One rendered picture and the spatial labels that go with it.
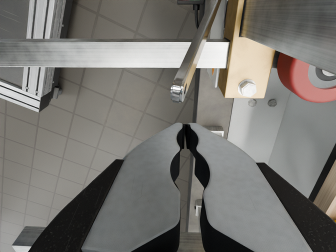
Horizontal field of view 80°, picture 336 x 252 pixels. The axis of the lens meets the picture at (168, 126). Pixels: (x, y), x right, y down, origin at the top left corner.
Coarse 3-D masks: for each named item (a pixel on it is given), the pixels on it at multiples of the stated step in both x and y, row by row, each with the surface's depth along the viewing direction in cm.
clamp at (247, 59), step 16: (240, 0) 20; (240, 16) 21; (224, 32) 26; (240, 48) 22; (256, 48) 22; (240, 64) 23; (256, 64) 23; (224, 80) 25; (240, 80) 24; (256, 80) 24; (224, 96) 25; (240, 96) 25; (256, 96) 25
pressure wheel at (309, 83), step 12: (288, 60) 20; (300, 60) 19; (288, 72) 20; (300, 72) 20; (312, 72) 20; (324, 72) 20; (288, 84) 21; (300, 84) 20; (312, 84) 21; (324, 84) 21; (300, 96) 21; (312, 96) 21; (324, 96) 21
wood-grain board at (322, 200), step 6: (330, 174) 30; (324, 180) 31; (330, 180) 30; (324, 186) 31; (330, 186) 30; (318, 192) 32; (324, 192) 31; (330, 192) 30; (318, 198) 32; (324, 198) 31; (330, 198) 30; (318, 204) 32; (324, 204) 31; (330, 204) 30; (324, 210) 31; (330, 210) 30; (330, 216) 31
